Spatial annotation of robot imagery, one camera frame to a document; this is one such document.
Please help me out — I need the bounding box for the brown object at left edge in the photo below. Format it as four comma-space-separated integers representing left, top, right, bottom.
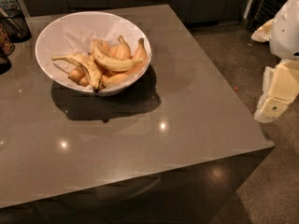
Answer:
0, 23, 15, 55

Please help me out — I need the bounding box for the orange banana at middle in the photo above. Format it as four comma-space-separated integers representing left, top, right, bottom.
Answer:
108, 35, 131, 59

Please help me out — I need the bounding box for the orange banana at right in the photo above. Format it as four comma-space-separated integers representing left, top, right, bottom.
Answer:
103, 38, 148, 88

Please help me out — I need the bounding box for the orange banana at bottom left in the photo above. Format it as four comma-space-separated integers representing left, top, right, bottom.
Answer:
68, 67, 89, 87

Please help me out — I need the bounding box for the orange banana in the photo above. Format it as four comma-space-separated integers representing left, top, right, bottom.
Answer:
68, 67, 89, 87
108, 35, 131, 59
103, 38, 148, 88

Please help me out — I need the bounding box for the yellow banana with long stem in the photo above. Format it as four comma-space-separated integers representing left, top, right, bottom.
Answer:
51, 53, 102, 93

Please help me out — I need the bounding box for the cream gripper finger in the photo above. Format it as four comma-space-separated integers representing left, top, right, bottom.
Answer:
251, 19, 273, 43

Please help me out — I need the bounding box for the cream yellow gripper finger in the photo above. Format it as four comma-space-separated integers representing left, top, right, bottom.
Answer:
254, 59, 299, 123

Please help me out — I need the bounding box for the black wire basket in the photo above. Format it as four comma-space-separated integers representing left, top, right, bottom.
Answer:
0, 8, 32, 43

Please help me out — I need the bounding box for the dark object at left edge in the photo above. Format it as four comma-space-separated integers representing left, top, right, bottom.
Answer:
0, 47, 11, 75

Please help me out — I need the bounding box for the speckled yellow banana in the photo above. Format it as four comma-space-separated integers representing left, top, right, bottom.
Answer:
91, 39, 144, 72

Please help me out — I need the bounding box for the white bowl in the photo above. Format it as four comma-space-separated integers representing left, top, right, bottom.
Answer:
36, 11, 152, 96

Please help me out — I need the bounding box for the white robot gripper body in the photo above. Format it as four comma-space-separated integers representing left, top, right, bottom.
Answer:
269, 0, 299, 60

